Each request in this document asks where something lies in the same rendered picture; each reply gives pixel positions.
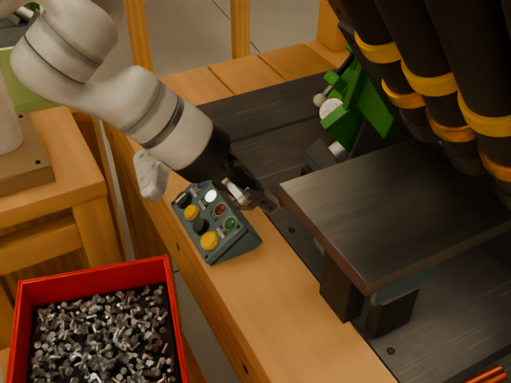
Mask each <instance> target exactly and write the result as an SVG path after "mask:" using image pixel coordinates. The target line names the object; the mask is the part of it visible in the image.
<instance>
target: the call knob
mask: <svg viewBox="0 0 511 383"><path fill-rule="evenodd" d="M190 198H191V197H190V194H189V193H188V192H186V191H182V192H180V193H179V194H178V195H177V196H176V204H177V205H178V206H180V207H185V206H186V205H187V204H188V203H189V201H190Z"/></svg>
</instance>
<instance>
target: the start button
mask: <svg viewBox="0 0 511 383"><path fill-rule="evenodd" d="M217 242H218V235H217V233H215V232H214V231H207V232H206V233H204V234H203V236H202V237H201V246H202V248H204V249H206V250H211V249H213V248H214V247H215V246H216V244H217Z"/></svg>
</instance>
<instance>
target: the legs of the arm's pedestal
mask: <svg viewBox="0 0 511 383"><path fill-rule="evenodd" d="M65 211H66V213H67V215H65V216H62V217H58V218H55V219H52V220H48V221H46V222H43V223H39V224H37V225H34V226H29V227H27V228H24V229H20V230H18V231H15V232H12V233H9V234H6V235H3V236H0V350H4V349H6V348H9V347H10V345H11V333H12V327H13V320H14V308H15V302H16V295H17V283H18V281H19V277H18V275H17V273H16V271H18V270H20V269H22V268H25V267H29V266H31V265H34V264H37V263H40V262H42V261H46V260H49V259H50V258H54V257H57V256H60V255H64V254H65V253H68V252H72V251H74V250H77V249H78V251H79V254H80V256H81V260H82V263H83V265H84V269H89V268H93V267H101V266H106V265H111V264H118V263H122V257H121V254H120V250H119V244H118V241H117V238H116V232H115V229H114V225H113V220H112V217H111V213H110V207H109V204H108V200H107V197H106V196H104V197H102V198H97V199H94V200H92V201H88V202H85V203H83V204H78V205H75V206H73V207H69V208H66V209H65Z"/></svg>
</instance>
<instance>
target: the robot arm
mask: <svg viewBox="0 0 511 383"><path fill-rule="evenodd" d="M29 2H36V3H37V4H39V5H41V6H42V7H43V8H44V11H43V13H42V14H41V15H40V16H39V17H38V18H37V19H36V21H35V22H34V23H33V24H32V26H31V27H30V28H29V29H28V31H27V32H26V33H25V34H24V35H23V36H22V37H21V39H20V40H19V41H18V42H17V44H16V45H15V46H14V48H13V49H12V51H11V54H10V64H11V68H12V71H13V72H14V74H15V76H16V78H17V79H18V80H19V81H20V82H21V83H22V84H23V85H24V86H25V87H26V88H27V89H28V90H30V91H31V92H33V93H35V94H36V95H38V96H40V97H42V98H44V99H47V100H50V101H52V102H54V103H58V104H60V105H63V106H67V107H69V108H72V109H76V110H78V111H81V112H84V113H87V114H88V115H90V116H93V117H95V118H98V119H100V120H103V121H105V122H107V123H109V124H111V125H112V126H113V127H115V128H117V129H118V130H120V131H121V132H122V133H123V134H125V135H127V136H128V137H130V138H131V139H132V140H133V141H135V142H137V143H138V144H140V145H141V146H142V147H143V148H144V149H141V150H140V151H138V152H137V153H136V154H135V155H134V157H133V163H134V166H135V172H136V176H137V180H138V187H139V190H140V194H141V196H142V197H143V198H145V199H147V200H149V201H150V202H151V203H156V202H157V201H158V200H159V199H160V198H161V197H162V196H163V194H164V192H165V190H166V187H167V181H168V178H169V175H170V171H171V170H172V171H174V172H175V173H177V174H178V175H180V176H182V177H183V178H184V179H185V180H187V181H188V182H191V183H200V182H204V181H208V180H213V181H212V182H211V183H212V185H213V186H214V187H215V188H217V189H218V190H220V191H222V192H226V193H227V194H229V195H231V196H232V197H234V198H235V199H234V200H233V206H234V207H235V208H236V209H237V210H254V209H255V208H256V206H257V207H259V208H260V209H262V210H263V211H264V212H266V213H267V214H268V215H272V214H273V213H274V212H275V211H276V210H277V209H278V208H280V204H279V202H278V199H277V198H276V197H275V196H274V195H273V194H272V193H270V192H269V191H267V190H266V189H265V188H263V187H262V186H261V183H260V181H259V180H257V179H256V178H254V177H253V176H254V174H253V171H252V170H250V169H249V168H248V167H247V166H246V165H245V164H244V163H243V162H242V161H241V160H240V159H239V157H238V156H237V155H236V154H235V153H234V152H233V151H232V150H231V149H230V136H229V134H228V133H227V132H226V131H225V130H223V129H222V128H221V127H220V126H219V125H218V124H216V123H215V122H214V121H213V120H211V119H210V118H209V117H207V116H206V115H205V114H204V113H203V112H202V111H201V110H199V109H198V108H197V107H196V106H194V105H193V104H191V103H190V102H189V101H187V100H185V99H183V98H182V97H180V96H179V95H178V94H176V93H175V92H174V91H172V90H171V89H170V88H169V87H168V86H167V85H166V84H164V83H163V82H162V81H160V80H159V79H158V78H156V77H155V76H154V75H153V74H152V73H150V72H149V71H148V70H147V69H145V68H143V67H141V66H139V65H132V66H129V67H127V68H125V69H123V70H122V71H120V72H119V73H118V74H116V75H115V76H113V77H111V78H110V79H108V80H106V81H103V82H92V81H88V80H89V79H90V77H91V76H92V75H93V74H94V72H95V71H96V70H97V69H98V68H99V67H100V66H101V65H102V64H103V63H104V62H105V60H106V59H107V58H108V57H109V56H110V54H111V53H112V52H113V50H114V49H115V48H116V46H117V43H118V33H117V29H116V26H115V24H114V23H113V20H112V19H111V17H110V16H109V15H108V14H107V13H106V12H105V11H104V10H103V9H102V8H101V7H99V6H98V5H96V4H94V3H93V2H91V1H90V0H0V21H2V20H3V19H5V18H6V17H8V16H9V15H11V14H12V13H14V12H15V11H16V10H17V9H19V8H20V7H22V6H23V5H25V4H27V3H29ZM23 140H24V136H23V133H22V129H21V126H20V123H19V121H18V118H17V114H16V112H15V109H14V104H13V102H12V99H11V95H10V93H9V90H8V86H7V84H6V81H5V76H4V74H3V71H2V67H1V65H0V155H2V154H7V153H9V152H12V151H13V150H15V149H17V148H18V147H19V146H20V145H21V144H22V142H23Z"/></svg>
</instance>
